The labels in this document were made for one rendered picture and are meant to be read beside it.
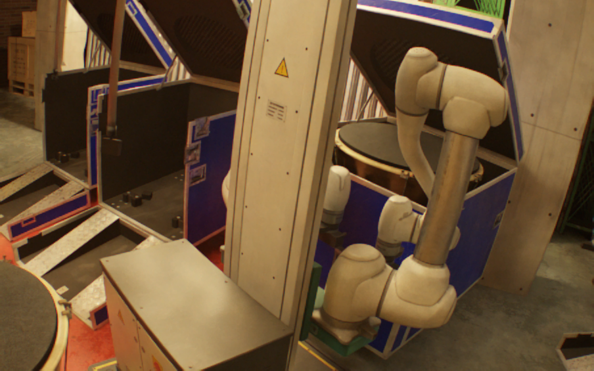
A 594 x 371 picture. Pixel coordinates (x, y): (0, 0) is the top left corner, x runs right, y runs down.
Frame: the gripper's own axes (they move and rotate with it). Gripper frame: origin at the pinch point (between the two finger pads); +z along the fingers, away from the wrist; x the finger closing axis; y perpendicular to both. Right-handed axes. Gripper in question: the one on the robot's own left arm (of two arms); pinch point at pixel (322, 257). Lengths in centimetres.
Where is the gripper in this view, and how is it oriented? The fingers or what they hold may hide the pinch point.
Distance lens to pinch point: 190.7
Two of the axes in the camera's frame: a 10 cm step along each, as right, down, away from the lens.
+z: -1.5, 9.2, 3.6
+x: -6.9, -3.6, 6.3
